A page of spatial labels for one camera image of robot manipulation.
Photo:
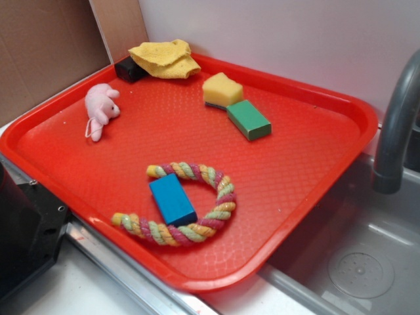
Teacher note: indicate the green wooden block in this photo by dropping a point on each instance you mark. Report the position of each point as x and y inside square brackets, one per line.
[246, 117]

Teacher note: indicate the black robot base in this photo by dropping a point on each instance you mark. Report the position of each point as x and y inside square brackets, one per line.
[33, 222]

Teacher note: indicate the blue wooden block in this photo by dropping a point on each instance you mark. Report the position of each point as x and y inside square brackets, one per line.
[172, 201]

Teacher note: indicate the black block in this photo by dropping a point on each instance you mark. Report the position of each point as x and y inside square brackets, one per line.
[128, 70]

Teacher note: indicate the red plastic tray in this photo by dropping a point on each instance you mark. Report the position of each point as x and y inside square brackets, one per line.
[278, 179]

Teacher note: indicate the yellow sponge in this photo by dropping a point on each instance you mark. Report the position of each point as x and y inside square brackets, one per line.
[220, 91]

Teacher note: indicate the yellow cloth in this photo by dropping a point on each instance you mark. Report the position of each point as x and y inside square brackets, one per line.
[166, 60]

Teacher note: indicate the pink plush toy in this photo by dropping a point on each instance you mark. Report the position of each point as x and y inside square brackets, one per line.
[101, 108]

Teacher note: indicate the grey sink basin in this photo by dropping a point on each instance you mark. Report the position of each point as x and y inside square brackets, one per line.
[295, 279]

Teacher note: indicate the grey faucet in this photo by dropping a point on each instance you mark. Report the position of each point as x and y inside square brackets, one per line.
[398, 145]

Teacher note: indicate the sink drain cover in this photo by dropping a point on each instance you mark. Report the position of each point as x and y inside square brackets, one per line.
[361, 273]

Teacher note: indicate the brown cardboard panel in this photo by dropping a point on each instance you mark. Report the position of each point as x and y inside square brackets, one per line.
[47, 46]

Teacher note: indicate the multicolour rope ring toy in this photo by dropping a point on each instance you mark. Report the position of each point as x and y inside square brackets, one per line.
[192, 233]

